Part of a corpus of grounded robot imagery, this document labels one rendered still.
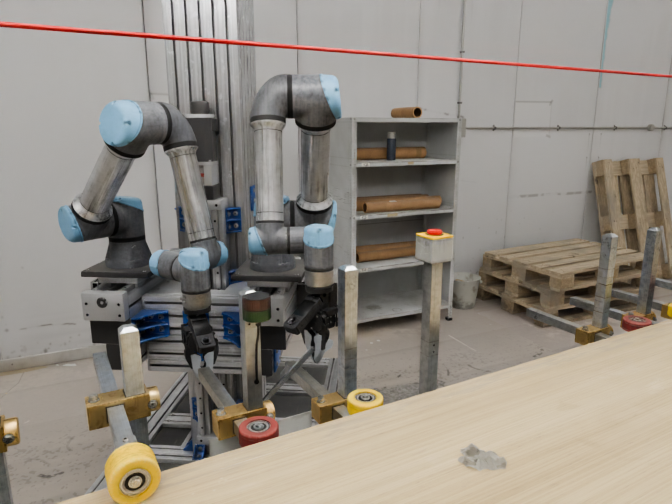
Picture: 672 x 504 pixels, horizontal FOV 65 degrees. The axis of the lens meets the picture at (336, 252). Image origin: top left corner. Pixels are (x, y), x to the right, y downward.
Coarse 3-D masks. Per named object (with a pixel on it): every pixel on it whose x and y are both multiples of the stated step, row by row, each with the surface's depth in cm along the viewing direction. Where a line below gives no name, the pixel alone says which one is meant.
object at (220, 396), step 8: (200, 368) 142; (208, 368) 142; (200, 376) 141; (208, 376) 138; (208, 384) 134; (216, 384) 133; (208, 392) 135; (216, 392) 129; (224, 392) 129; (216, 400) 128; (224, 400) 126; (232, 400) 126
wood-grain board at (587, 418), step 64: (512, 384) 125; (576, 384) 125; (640, 384) 125; (256, 448) 100; (320, 448) 100; (384, 448) 100; (448, 448) 100; (512, 448) 100; (576, 448) 100; (640, 448) 100
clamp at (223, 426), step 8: (224, 408) 120; (232, 408) 120; (240, 408) 120; (264, 408) 120; (272, 408) 122; (216, 416) 117; (224, 416) 117; (232, 416) 117; (240, 416) 118; (248, 416) 119; (272, 416) 121; (216, 424) 116; (224, 424) 116; (232, 424) 117; (216, 432) 117; (224, 432) 116; (232, 432) 117
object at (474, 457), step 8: (464, 448) 99; (472, 448) 97; (464, 456) 96; (472, 456) 97; (480, 456) 96; (488, 456) 95; (496, 456) 96; (464, 464) 95; (472, 464) 94; (480, 464) 94; (488, 464) 94; (496, 464) 94; (504, 464) 94
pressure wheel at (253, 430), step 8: (256, 416) 110; (264, 416) 110; (240, 424) 107; (248, 424) 107; (256, 424) 106; (264, 424) 108; (272, 424) 107; (240, 432) 104; (248, 432) 104; (256, 432) 104; (264, 432) 104; (272, 432) 104; (240, 440) 105; (248, 440) 103; (256, 440) 103; (264, 440) 103
